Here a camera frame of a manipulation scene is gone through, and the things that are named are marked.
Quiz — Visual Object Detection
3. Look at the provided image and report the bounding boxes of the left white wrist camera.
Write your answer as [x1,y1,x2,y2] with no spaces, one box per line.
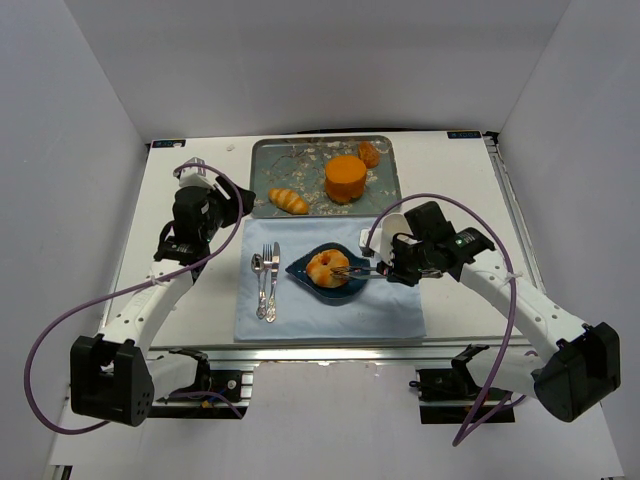
[173,157,214,189]

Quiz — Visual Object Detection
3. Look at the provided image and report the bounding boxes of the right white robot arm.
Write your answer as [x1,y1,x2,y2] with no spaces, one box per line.
[378,201,621,422]

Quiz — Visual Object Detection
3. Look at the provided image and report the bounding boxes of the aluminium frame rail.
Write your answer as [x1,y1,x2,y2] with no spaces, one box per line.
[149,342,571,364]

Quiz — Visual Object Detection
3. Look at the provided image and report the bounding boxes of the orange cylindrical cake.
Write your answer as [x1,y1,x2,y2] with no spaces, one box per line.
[324,155,368,204]

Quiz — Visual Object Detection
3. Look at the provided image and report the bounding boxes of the floral metal tray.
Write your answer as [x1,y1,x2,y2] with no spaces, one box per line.
[249,134,402,218]

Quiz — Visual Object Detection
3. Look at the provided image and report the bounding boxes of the silver fork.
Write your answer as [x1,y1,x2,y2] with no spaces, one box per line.
[259,244,273,319]

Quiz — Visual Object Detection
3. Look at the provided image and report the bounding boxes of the pink mug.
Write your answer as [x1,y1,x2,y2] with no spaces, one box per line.
[381,213,412,243]

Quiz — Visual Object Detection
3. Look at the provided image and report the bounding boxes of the silver spoon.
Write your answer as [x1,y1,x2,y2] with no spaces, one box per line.
[251,253,266,319]

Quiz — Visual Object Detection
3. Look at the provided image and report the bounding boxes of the light blue cloth mat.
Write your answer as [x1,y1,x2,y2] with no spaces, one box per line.
[234,217,426,342]

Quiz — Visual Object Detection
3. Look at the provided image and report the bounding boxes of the round striped bread bun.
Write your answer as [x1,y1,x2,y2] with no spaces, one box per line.
[306,249,350,289]

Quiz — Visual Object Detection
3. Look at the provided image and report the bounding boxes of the silver table knife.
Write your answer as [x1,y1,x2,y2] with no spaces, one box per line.
[266,242,280,323]

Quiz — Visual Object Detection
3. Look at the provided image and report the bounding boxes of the striped croissant bread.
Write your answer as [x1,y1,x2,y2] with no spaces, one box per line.
[268,188,309,215]

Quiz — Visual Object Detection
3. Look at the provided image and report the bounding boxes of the dark blue leaf plate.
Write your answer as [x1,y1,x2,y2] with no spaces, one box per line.
[285,242,370,306]

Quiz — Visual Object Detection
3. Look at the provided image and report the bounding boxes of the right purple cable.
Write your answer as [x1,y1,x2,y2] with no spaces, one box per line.
[362,194,526,447]

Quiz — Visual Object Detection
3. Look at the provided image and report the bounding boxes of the metal tongs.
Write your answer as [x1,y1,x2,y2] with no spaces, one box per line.
[331,267,444,285]

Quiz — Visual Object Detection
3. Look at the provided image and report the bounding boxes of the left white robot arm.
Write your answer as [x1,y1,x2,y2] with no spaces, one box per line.
[70,177,255,426]

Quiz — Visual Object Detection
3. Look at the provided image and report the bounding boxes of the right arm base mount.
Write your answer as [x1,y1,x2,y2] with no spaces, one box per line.
[409,344,489,425]

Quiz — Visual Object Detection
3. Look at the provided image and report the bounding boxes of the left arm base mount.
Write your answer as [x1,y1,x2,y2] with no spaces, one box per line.
[149,370,253,420]

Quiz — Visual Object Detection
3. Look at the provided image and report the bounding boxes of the small brown pastry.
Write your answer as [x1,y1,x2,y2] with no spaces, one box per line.
[358,141,380,169]

